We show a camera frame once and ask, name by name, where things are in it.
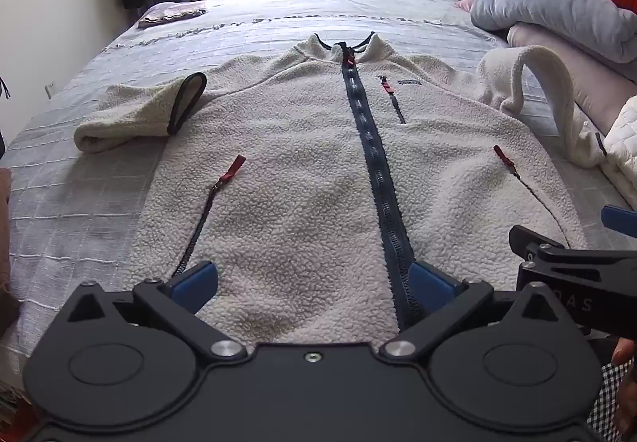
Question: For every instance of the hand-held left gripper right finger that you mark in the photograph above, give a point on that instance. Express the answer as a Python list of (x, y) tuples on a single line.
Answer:
[(429, 281)]

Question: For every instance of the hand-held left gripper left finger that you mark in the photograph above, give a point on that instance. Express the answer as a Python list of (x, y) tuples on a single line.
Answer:
[(198, 281)]

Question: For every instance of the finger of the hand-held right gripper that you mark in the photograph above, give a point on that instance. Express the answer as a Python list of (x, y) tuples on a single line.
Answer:
[(532, 243), (619, 219)]

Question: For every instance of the cream fleece zip jacket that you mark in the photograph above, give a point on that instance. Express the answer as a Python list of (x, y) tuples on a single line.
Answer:
[(298, 173)]

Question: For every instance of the person's right hand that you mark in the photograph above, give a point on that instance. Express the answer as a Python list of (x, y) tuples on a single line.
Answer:
[(626, 362)]

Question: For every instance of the white quilted blanket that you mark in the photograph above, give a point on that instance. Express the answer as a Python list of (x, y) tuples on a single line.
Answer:
[(624, 148)]

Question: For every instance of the person's checkered clothing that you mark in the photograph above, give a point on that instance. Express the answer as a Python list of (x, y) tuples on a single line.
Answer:
[(604, 402)]

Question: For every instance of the pale pink pillow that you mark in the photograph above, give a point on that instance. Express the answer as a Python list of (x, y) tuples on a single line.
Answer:
[(587, 78)]

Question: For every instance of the grey checked bedspread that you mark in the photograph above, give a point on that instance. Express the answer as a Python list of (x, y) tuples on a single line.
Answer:
[(74, 198)]

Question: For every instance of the grey pillow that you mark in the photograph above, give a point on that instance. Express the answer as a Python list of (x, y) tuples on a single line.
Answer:
[(547, 4)]

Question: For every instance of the small pink pillow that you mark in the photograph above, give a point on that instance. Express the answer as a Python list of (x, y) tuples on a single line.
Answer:
[(465, 4)]

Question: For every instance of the folded brown cloth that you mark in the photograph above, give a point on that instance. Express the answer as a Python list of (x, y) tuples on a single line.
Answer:
[(169, 16)]

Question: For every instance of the white wall outlet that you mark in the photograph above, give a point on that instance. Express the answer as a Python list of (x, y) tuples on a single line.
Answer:
[(50, 87)]

